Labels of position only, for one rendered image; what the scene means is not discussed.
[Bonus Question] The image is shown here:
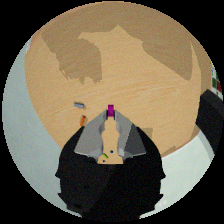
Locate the magenta rod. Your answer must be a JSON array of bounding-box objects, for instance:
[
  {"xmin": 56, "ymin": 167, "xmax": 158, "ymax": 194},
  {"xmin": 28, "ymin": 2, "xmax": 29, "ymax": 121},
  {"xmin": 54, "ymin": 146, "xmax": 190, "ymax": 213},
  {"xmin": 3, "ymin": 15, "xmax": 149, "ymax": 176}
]
[{"xmin": 108, "ymin": 105, "xmax": 114, "ymax": 117}]

